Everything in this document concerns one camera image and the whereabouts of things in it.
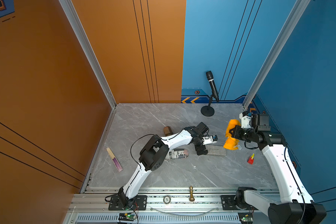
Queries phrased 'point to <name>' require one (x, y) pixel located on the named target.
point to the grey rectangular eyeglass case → (216, 150)
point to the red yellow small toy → (250, 159)
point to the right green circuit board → (246, 217)
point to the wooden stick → (114, 159)
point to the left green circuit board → (125, 216)
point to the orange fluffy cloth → (231, 142)
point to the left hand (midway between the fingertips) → (205, 143)
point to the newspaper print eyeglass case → (178, 153)
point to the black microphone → (209, 75)
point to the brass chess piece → (191, 198)
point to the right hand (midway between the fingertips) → (231, 130)
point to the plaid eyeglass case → (167, 131)
